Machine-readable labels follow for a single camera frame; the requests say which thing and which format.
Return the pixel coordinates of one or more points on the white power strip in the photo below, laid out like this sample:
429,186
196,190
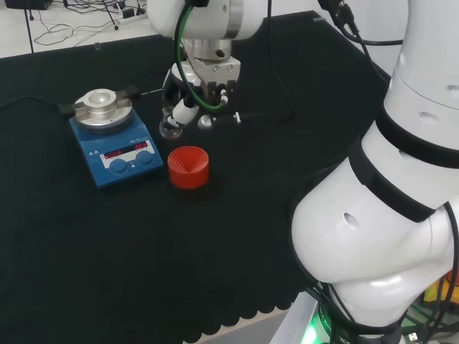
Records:
133,16

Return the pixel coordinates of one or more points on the black tripod leg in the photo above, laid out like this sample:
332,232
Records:
30,25

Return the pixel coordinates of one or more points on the black bench cloth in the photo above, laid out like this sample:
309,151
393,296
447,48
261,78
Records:
107,251

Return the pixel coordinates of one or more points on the black box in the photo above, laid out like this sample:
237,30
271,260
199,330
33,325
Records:
28,4

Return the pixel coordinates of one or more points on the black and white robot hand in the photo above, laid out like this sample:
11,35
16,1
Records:
215,73

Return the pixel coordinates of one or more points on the heater with blue base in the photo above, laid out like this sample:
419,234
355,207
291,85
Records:
118,143

